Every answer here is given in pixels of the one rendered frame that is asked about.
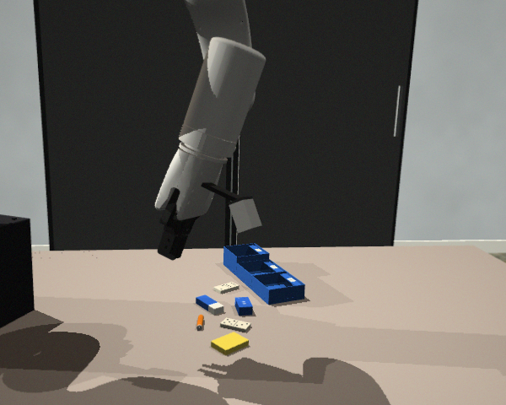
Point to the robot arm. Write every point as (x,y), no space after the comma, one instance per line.
(226,84)

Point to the white domino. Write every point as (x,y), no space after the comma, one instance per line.
(240,326)
(226,287)

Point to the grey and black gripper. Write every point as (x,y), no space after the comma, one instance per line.
(182,191)

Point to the blue nine-volt battery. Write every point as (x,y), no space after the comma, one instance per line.
(243,306)

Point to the blue and white eraser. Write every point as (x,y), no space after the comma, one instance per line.
(209,304)

